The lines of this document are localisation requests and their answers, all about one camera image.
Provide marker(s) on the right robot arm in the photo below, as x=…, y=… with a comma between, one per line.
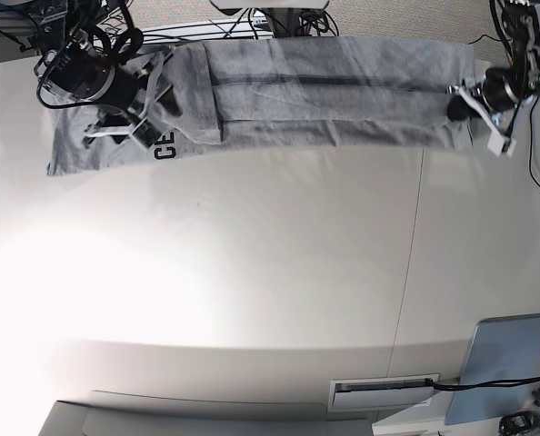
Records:
x=72, y=56

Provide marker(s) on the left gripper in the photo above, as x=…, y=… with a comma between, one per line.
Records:
x=488, y=96

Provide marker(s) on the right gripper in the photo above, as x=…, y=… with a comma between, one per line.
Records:
x=124, y=97

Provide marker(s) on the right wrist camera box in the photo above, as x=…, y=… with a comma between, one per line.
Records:
x=146, y=134

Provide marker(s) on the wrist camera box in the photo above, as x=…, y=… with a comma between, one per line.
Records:
x=146, y=134
x=500, y=144

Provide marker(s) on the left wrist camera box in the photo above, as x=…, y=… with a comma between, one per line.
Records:
x=500, y=144

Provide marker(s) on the blue-grey laptop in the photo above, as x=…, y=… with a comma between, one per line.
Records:
x=502, y=349

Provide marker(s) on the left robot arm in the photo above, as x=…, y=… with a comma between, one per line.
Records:
x=531, y=50

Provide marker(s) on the grey T-shirt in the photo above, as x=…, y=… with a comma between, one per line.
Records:
x=278, y=93

